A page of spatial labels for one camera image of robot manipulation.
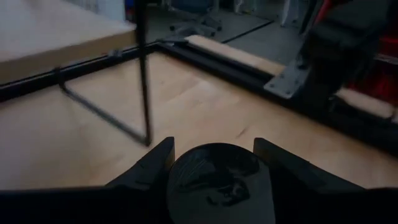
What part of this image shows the purple label spice jar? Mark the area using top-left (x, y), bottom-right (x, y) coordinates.
top-left (165, 142), bottom-right (277, 224)

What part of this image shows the black aluminium table frame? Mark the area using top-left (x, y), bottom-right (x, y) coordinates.
top-left (0, 40), bottom-right (398, 156)

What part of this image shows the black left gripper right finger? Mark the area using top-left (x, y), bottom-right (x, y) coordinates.
top-left (252, 137), bottom-right (398, 224)

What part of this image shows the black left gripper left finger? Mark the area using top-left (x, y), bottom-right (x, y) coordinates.
top-left (0, 136), bottom-right (176, 224)

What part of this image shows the wooden desk shelf black frame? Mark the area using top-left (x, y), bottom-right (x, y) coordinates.
top-left (0, 0), bottom-right (153, 147)

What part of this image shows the grey office chair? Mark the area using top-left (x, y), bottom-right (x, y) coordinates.
top-left (169, 14), bottom-right (223, 39)

